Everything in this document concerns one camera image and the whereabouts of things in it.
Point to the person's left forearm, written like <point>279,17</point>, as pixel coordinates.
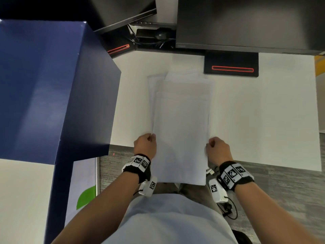
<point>101,208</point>

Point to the blue partition box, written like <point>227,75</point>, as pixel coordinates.
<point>55,91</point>

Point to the person's left hand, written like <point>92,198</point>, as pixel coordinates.
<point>144,146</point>

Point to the person's right thumb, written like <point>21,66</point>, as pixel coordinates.
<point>211,142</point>

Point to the black left wristband with markers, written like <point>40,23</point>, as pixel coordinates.
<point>137,166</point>

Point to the yellow object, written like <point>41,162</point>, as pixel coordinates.
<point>320,64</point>

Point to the person's brown trousers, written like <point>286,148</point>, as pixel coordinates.
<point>195,191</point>

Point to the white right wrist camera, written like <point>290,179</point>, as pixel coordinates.
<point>217,191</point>

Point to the black computer mouse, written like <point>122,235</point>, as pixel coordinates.
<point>160,35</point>

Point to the black right wristband with markers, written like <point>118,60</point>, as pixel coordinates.
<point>233,175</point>

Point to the white poster with green shape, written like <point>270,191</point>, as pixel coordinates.
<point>82,185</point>

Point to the large black monitor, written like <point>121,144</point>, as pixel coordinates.
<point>243,22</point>

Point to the person's left thumb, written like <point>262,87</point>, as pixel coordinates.
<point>151,137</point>

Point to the small black monitor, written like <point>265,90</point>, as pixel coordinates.
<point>121,10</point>

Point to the small black monitor base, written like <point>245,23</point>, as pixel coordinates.
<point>118,46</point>

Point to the person's right forearm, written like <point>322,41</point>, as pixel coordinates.
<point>269,213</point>

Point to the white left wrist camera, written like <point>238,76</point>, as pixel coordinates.
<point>148,186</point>

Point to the person's right hand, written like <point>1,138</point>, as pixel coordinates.
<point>220,151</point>

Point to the large white paper sheet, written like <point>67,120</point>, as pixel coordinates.
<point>181,134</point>

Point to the black wristband with markers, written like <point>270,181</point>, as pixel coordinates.
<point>233,175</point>
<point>137,166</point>

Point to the black chair part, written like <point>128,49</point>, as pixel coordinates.
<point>242,237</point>

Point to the person's light grey shirt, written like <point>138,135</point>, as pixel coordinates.
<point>172,221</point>

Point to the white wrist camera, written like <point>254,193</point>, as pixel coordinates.
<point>217,191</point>
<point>148,186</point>

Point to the large black monitor base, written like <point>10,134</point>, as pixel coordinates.
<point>231,64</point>

